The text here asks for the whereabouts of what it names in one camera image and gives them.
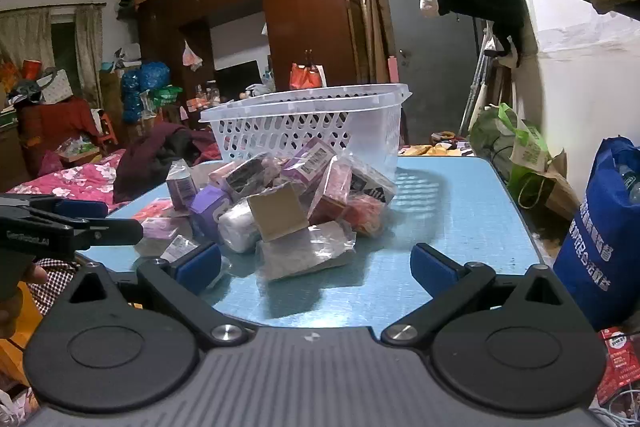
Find small white plastic bag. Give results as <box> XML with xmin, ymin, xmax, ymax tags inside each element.
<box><xmin>182</xmin><ymin>41</ymin><xmax>203</xmax><ymax>72</ymax></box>

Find green white bag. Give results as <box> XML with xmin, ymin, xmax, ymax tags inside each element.
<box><xmin>470</xmin><ymin>103</ymin><xmax>551</xmax><ymax>188</ymax></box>

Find red cloth covered chair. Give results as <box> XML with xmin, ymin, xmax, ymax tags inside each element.
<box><xmin>17</xmin><ymin>99</ymin><xmax>101</xmax><ymax>148</ymax></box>

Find pink box in clear bag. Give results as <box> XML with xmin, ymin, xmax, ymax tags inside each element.
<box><xmin>310</xmin><ymin>157</ymin><xmax>353</xmax><ymax>220</ymax></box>

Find dark box in clear bag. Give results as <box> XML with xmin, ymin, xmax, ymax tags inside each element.
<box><xmin>222</xmin><ymin>154</ymin><xmax>273</xmax><ymax>200</ymax></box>

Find red printed packet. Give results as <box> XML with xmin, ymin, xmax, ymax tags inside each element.
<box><xmin>597</xmin><ymin>327</ymin><xmax>640</xmax><ymax>405</ymax></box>

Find maroon clothes pile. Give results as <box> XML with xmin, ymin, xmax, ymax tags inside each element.
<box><xmin>114</xmin><ymin>123</ymin><xmax>221</xmax><ymax>204</ymax></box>

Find small purple carton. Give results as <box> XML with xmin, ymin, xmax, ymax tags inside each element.
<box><xmin>166</xmin><ymin>164</ymin><xmax>198</xmax><ymax>210</ymax></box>

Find orange red bag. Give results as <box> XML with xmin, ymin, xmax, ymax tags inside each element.
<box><xmin>290</xmin><ymin>63</ymin><xmax>327</xmax><ymax>90</ymax></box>

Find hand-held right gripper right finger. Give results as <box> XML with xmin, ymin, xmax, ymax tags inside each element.
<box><xmin>380</xmin><ymin>243</ymin><xmax>585</xmax><ymax>351</ymax></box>

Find brown paper bag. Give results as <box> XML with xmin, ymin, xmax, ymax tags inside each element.
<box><xmin>517</xmin><ymin>152</ymin><xmax>581</xmax><ymax>220</ymax></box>

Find black monitor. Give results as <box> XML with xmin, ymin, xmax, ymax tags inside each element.
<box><xmin>215</xmin><ymin>61</ymin><xmax>263</xmax><ymax>100</ymax></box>

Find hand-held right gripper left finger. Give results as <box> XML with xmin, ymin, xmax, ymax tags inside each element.
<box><xmin>59</xmin><ymin>241</ymin><xmax>252</xmax><ymax>352</ymax></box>

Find blue shopping bag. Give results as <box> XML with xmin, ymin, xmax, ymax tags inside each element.
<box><xmin>552</xmin><ymin>137</ymin><xmax>640</xmax><ymax>333</ymax></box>

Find white patterned box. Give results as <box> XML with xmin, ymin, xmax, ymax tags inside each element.
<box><xmin>40</xmin><ymin>69</ymin><xmax>73</xmax><ymax>104</ymax></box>

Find beige curtain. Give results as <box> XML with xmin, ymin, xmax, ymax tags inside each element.
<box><xmin>75</xmin><ymin>4</ymin><xmax>103</xmax><ymax>108</ymax></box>
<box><xmin>0</xmin><ymin>9</ymin><xmax>53</xmax><ymax>68</ymax></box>

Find red stool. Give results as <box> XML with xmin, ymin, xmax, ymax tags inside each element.
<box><xmin>97</xmin><ymin>112</ymin><xmax>118</xmax><ymax>145</ymax></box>

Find checked cloth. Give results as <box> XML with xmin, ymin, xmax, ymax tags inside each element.
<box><xmin>27</xmin><ymin>257</ymin><xmax>81</xmax><ymax>315</ymax></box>

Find brown wooden wardrobe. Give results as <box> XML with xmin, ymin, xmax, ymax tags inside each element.
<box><xmin>135</xmin><ymin>0</ymin><xmax>358</xmax><ymax>118</ymax></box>

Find wooden planks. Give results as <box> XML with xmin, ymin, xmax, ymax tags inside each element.
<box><xmin>345</xmin><ymin>0</ymin><xmax>391</xmax><ymax>82</ymax></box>

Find dark green box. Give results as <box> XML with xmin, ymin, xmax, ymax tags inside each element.
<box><xmin>350</xmin><ymin>167</ymin><xmax>397</xmax><ymax>208</ymax></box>

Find blue plastic bags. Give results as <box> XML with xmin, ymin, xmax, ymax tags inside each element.
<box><xmin>121</xmin><ymin>62</ymin><xmax>171</xmax><ymax>122</ymax></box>

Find person's left hand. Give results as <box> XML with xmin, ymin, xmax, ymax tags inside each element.
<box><xmin>19</xmin><ymin>260</ymin><xmax>50</xmax><ymax>288</ymax></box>

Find metal crutches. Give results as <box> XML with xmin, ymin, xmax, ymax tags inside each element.
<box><xmin>460</xmin><ymin>19</ymin><xmax>501</xmax><ymax>138</ymax></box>

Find white label packet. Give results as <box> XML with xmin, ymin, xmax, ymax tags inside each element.
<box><xmin>160</xmin><ymin>234</ymin><xmax>201</xmax><ymax>264</ymax></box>

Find pink floral bedspread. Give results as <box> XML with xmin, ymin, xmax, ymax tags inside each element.
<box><xmin>0</xmin><ymin>149</ymin><xmax>126</xmax><ymax>210</ymax></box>

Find white plastic basket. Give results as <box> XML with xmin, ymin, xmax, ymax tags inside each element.
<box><xmin>199</xmin><ymin>83</ymin><xmax>414</xmax><ymax>195</ymax></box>

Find purple white barcode box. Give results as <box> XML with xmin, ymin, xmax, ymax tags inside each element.
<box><xmin>280</xmin><ymin>137</ymin><xmax>338</xmax><ymax>192</ymax></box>

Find grey door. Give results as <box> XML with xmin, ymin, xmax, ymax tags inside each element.
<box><xmin>380</xmin><ymin>0</ymin><xmax>483</xmax><ymax>142</ymax></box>

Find clear flat packet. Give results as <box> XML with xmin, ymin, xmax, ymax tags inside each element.
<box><xmin>255</xmin><ymin>221</ymin><xmax>357</xmax><ymax>282</ymax></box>

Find purple flat packet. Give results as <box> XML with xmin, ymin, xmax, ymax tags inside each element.
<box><xmin>135</xmin><ymin>217</ymin><xmax>193</xmax><ymax>253</ymax></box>

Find white roll packet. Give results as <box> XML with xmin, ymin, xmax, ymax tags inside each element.
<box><xmin>218</xmin><ymin>199</ymin><xmax>261</xmax><ymax>254</ymax></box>

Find green plastic bag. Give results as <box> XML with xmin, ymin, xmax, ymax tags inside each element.
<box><xmin>150</xmin><ymin>86</ymin><xmax>183</xmax><ymax>108</ymax></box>

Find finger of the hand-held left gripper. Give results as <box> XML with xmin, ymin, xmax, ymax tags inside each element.
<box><xmin>31</xmin><ymin>198</ymin><xmax>109</xmax><ymax>221</ymax></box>
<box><xmin>56</xmin><ymin>217</ymin><xmax>145</xmax><ymax>254</ymax></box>

